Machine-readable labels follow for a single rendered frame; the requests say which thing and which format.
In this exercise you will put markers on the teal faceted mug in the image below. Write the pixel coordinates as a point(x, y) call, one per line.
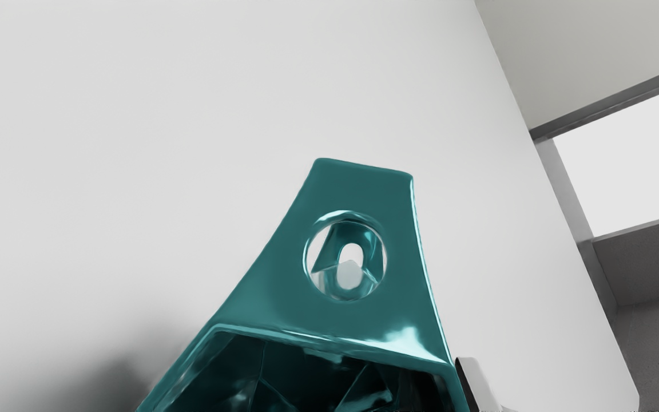
point(284, 297)

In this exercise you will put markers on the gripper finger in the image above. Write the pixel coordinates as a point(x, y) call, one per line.
point(478, 386)

